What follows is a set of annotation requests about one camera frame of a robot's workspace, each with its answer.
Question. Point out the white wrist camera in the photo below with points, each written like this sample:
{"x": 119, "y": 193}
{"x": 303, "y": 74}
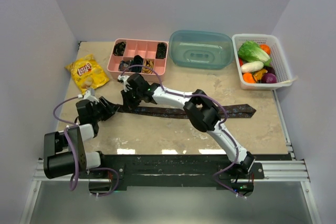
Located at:
{"x": 124, "y": 80}
{"x": 90, "y": 95}

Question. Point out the yellow Lays chips bag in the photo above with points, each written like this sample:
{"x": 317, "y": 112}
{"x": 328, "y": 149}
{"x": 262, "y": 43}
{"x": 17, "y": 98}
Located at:
{"x": 87, "y": 73}

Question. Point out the rolled dark patterned tie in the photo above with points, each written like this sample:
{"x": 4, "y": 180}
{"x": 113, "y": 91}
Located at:
{"x": 124, "y": 64}

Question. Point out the white radish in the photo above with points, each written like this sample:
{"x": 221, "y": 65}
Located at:
{"x": 252, "y": 67}

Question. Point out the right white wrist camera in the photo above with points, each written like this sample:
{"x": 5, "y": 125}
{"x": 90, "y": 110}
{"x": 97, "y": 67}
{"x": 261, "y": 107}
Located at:
{"x": 124, "y": 80}

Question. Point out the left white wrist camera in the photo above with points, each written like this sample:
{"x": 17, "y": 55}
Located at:
{"x": 90, "y": 95}

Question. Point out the rolled black tie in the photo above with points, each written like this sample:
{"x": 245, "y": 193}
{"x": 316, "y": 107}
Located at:
{"x": 161, "y": 51}
{"x": 119, "y": 48}

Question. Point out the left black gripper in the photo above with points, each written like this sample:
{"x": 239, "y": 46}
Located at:
{"x": 108, "y": 107}

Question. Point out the blue transparent plastic bin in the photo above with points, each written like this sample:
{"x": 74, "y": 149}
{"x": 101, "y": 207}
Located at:
{"x": 201, "y": 49}

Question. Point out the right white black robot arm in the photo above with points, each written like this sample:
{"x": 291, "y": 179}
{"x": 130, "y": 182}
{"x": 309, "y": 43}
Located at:
{"x": 204, "y": 113}

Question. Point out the dark purple eggplant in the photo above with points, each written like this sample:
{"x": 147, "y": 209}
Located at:
{"x": 270, "y": 70}

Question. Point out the orange fruit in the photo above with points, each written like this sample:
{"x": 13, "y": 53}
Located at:
{"x": 265, "y": 48}

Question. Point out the dark brown patterned tie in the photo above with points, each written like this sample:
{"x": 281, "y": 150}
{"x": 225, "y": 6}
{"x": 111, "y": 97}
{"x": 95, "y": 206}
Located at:
{"x": 232, "y": 111}

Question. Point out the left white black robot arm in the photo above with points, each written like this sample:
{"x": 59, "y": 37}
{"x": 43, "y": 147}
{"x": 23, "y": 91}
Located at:
{"x": 64, "y": 154}

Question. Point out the rolled dark blue tie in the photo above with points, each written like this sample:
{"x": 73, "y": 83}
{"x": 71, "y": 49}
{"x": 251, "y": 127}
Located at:
{"x": 137, "y": 64}

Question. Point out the rolled black tie back right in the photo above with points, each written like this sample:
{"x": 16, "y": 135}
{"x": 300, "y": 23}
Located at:
{"x": 161, "y": 51}

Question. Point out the rolled yellow tie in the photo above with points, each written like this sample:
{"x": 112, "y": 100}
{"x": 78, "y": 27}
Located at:
{"x": 148, "y": 66}

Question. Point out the rolled black tie back left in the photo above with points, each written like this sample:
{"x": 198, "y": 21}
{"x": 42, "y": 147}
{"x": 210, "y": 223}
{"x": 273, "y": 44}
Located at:
{"x": 119, "y": 48}

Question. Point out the purple onion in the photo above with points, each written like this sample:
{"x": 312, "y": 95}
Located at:
{"x": 269, "y": 78}

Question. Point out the orange yellow pepper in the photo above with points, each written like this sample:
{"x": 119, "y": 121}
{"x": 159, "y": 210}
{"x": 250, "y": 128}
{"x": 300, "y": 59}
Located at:
{"x": 257, "y": 76}

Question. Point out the white plastic basket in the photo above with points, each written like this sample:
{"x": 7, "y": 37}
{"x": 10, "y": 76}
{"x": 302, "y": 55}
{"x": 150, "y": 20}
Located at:
{"x": 278, "y": 61}

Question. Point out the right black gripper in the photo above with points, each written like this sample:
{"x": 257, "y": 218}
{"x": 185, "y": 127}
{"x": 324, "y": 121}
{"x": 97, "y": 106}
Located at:
{"x": 128, "y": 104}

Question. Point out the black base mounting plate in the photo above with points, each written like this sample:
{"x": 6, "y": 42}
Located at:
{"x": 123, "y": 171}

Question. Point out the orange carrot piece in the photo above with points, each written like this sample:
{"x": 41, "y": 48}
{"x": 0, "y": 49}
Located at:
{"x": 249, "y": 78}

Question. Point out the pink divided organizer tray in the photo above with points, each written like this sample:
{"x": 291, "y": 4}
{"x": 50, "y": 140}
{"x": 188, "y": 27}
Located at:
{"x": 147, "y": 50}

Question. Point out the green lettuce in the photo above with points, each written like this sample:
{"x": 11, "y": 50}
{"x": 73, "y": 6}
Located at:
{"x": 250, "y": 51}

